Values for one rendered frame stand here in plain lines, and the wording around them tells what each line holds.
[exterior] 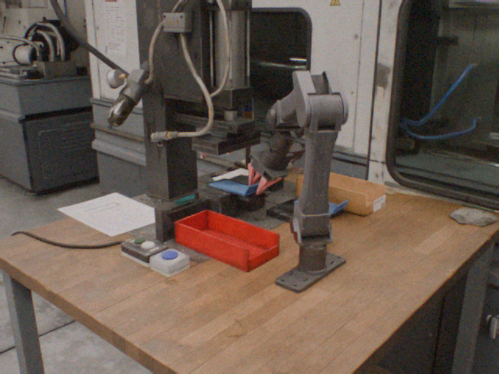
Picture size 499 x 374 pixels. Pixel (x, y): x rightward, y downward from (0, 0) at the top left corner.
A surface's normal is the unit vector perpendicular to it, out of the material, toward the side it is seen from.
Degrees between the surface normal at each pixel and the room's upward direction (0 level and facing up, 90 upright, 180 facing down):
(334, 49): 90
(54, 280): 0
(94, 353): 0
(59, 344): 0
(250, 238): 90
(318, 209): 98
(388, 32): 90
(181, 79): 90
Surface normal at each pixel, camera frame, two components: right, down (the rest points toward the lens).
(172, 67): -0.66, 0.26
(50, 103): 0.71, 0.23
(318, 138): 0.20, 0.46
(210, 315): 0.00, -0.94
